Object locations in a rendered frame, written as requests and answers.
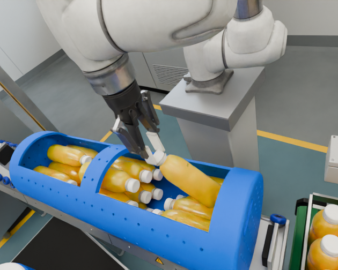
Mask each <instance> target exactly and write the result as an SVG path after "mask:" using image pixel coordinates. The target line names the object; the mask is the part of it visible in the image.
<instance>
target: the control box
mask: <svg viewBox="0 0 338 270"><path fill-rule="evenodd" d="M324 181H325V182H331V183H337V184H338V136H331V137H330V142H329V145H328V150H327V154H326V163H325V175H324Z"/></svg>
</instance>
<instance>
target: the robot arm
mask: <svg viewBox="0 0 338 270"><path fill-rule="evenodd" d="M35 1H36V3H37V6H38V8H39V10H40V12H41V14H42V16H43V18H44V20H45V22H46V24H47V26H48V27H49V29H50V31H51V32H52V34H53V36H54V37H55V39H56V40H57V42H58V43H59V45H60V46H61V48H62V49H63V50H64V51H65V53H66V54H67V55H68V56H69V58H71V59H72V60H73V61H74V62H75V63H76V64H77V65H78V66H79V68H80V69H81V70H82V73H83V75H84V76H85V77H86V78H87V80H88V81H89V83H90V85H91V86H92V88H93V89H94V91H95V92H96V93H97V94H99V95H102V97H103V98H104V100H105V102H106V103H107V105H108V106H109V107H110V108H111V109H112V110H113V111H114V116H115V119H116V122H115V125H114V126H111V127H110V131H111V132H112V133H115V134H116V135H117V136H118V138H119V139H120V140H121V141H122V143H123V144H124V145H125V147H126V148H127V150H128V151H129V152H130V153H131V154H136V155H140V156H141V158H143V159H145V160H146V162H147V163H148V164H152V165H155V166H156V165H157V162H156V160H155V158H154V156H153V154H152V152H151V151H150V149H149V147H148V146H145V144H144V141H143V138H142V135H141V133H140V130H139V127H138V126H139V122H138V120H139V121H140V122H141V123H142V124H143V126H144V127H145V128H146V129H147V131H149V132H147V133H146V135H147V136H148V138H149V140H150V141H151V143H152V145H153V147H154V149H155V150H158V149H160V150H161V151H163V152H164V151H165V149H164V147H163V145H162V143H161V141H160V136H159V134H158V132H159V131H160V128H157V125H159V124H160V121H159V119H158V116H157V114H156V111H155V109H154V106H153V104H152V101H151V96H150V91H142V90H140V88H139V86H138V83H137V81H136V79H135V77H136V71H135V69H134V66H133V64H132V62H131V60H130V58H129V56H128V53H131V52H142V53H152V52H159V51H167V50H173V49H178V48H183V52H184V56H185V60H186V64H187V67H188V71H189V73H190V74H186V75H184V77H183V79H184V81H188V82H190V84H189V85H188V86H187V87H186V88H185V92H186V93H209V94H216V95H220V94H222V92H223V88H224V86H225V85H226V83H227V81H228V80H229V78H230V77H231V76H232V75H233V74H234V70H233V69H242V68H253V67H257V66H263V65H266V64H269V63H272V62H274V61H276V60H278V59H279V58H280V57H281V56H283V55H284V53H285V47H286V40H287V33H288V30H287V28H286V27H285V25H284V24H283V23H282V22H280V21H278V20H275V21H274V18H273V16H272V12H271V11H270V10H269V9H268V8H267V7H265V6H264V5H263V0H35ZM226 26H227V29H225V27H226ZM153 119H154V120H153ZM122 122H123V123H124V126H125V127H124V126H123V124H122ZM126 128H127V130H128V132H127V131H126V130H125V129H126Z"/></svg>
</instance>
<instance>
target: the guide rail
mask: <svg viewBox="0 0 338 270"><path fill-rule="evenodd" d="M312 199H313V200H318V201H322V202H326V203H330V204H334V205H338V198H337V197H332V196H327V195H324V194H318V193H313V198H312Z"/></svg>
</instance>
